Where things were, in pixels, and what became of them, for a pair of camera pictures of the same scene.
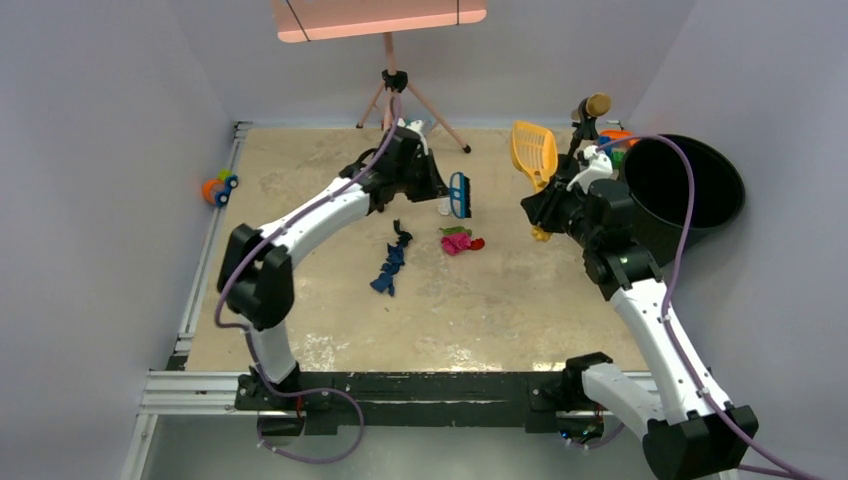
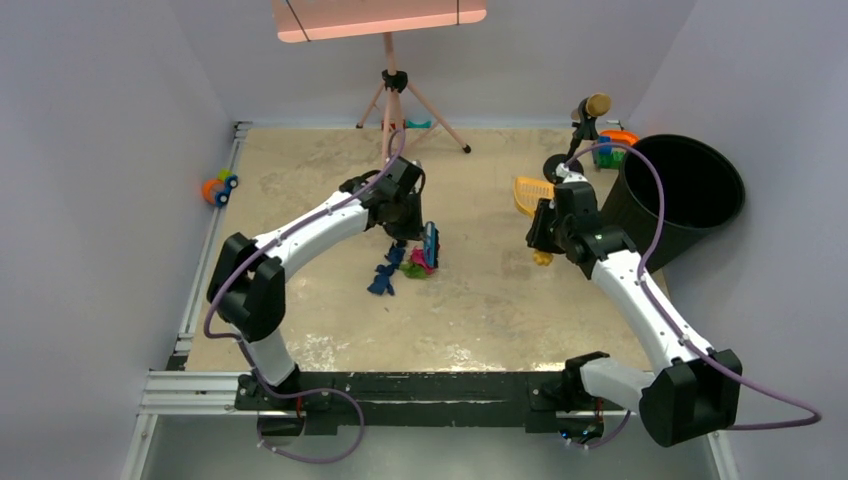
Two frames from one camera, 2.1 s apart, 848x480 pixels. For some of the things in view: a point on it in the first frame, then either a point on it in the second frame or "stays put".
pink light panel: x=311 y=20 stays put
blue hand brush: x=460 y=195 to x=431 y=244
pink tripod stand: x=396 y=82 stays put
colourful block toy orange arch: x=611 y=136 stays put
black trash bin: x=655 y=177 stays put
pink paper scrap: x=453 y=244 to x=417 y=256
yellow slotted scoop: x=535 y=152 to x=528 y=193
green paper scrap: x=456 y=229 to x=413 y=270
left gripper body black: x=414 y=181 to x=406 y=221
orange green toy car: x=217 y=190 stays put
